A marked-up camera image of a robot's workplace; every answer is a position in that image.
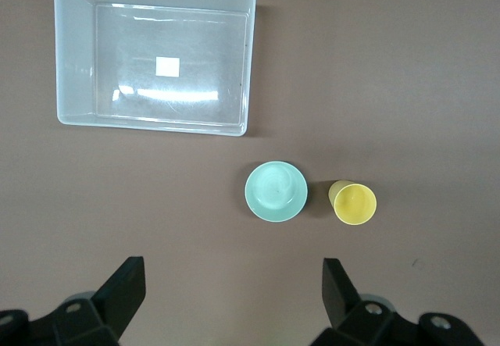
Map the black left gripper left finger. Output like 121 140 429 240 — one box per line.
0 256 147 346

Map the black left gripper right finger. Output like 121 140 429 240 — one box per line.
310 258 485 346

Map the yellow plastic cup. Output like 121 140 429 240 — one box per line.
327 180 378 227

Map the mint green bowl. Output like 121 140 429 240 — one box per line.
245 160 309 223

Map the clear plastic storage box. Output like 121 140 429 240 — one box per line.
52 0 257 137

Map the brown table cover sheet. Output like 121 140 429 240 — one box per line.
0 0 500 346

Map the white square label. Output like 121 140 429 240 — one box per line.
155 55 181 77

